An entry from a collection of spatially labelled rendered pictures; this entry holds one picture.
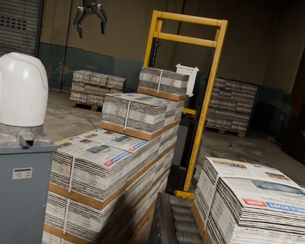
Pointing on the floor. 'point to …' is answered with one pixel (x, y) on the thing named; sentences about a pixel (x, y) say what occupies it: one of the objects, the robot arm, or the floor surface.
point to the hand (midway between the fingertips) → (92, 34)
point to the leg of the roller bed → (151, 235)
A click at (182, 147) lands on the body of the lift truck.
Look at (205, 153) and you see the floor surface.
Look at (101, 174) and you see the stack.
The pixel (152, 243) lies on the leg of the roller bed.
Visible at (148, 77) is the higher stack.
